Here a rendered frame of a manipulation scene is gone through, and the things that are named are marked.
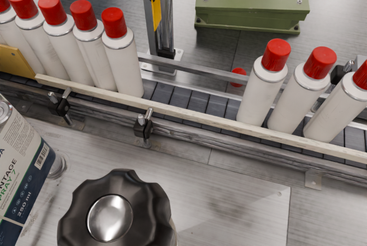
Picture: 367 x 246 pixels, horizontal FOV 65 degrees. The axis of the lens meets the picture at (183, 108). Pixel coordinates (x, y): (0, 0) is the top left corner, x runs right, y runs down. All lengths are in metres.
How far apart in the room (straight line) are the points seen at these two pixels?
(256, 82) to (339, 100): 0.12
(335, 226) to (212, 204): 0.23
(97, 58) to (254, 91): 0.27
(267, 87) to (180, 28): 0.41
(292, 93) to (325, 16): 0.49
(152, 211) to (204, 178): 0.32
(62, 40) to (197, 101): 0.27
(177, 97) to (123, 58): 0.16
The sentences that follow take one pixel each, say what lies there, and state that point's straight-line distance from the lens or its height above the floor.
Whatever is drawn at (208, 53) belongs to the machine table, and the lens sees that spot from 0.74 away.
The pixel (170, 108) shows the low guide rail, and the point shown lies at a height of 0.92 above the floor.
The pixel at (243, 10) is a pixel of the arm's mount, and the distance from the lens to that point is 0.77.
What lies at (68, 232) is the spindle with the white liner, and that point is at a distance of 0.21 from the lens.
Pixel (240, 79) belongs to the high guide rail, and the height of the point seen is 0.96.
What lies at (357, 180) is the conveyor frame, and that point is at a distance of 0.64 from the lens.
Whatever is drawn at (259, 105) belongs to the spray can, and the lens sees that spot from 0.49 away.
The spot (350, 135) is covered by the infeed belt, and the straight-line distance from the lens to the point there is 0.64.
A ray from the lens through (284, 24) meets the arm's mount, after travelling 0.82.
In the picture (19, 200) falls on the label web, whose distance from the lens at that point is 0.48.
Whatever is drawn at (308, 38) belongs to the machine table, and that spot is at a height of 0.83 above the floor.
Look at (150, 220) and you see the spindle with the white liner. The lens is 0.20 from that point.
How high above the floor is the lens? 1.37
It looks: 58 degrees down
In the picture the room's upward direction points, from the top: 1 degrees clockwise
